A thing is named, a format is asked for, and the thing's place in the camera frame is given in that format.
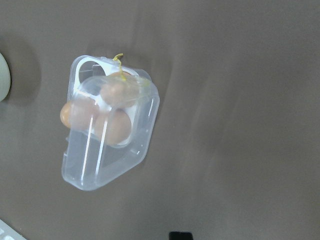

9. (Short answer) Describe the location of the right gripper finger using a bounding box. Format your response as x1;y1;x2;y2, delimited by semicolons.
169;231;192;240

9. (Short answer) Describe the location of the clear plastic egg box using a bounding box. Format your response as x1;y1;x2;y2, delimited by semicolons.
61;55;160;191

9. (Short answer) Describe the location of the brown egg from bowl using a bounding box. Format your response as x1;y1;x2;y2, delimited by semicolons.
60;98;100;131

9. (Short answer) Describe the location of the brown egg in box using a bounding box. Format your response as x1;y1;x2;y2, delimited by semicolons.
94;109;132;146
100;72;140;108

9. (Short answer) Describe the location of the white bowl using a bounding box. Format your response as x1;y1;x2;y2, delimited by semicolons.
0;53;12;102

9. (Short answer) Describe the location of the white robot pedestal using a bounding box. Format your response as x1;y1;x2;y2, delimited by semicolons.
0;220;26;240

